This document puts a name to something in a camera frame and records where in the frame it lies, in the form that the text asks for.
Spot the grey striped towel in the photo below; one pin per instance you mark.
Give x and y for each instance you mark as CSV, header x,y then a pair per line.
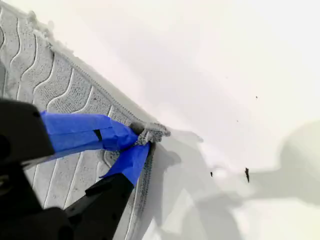
x,y
62,82

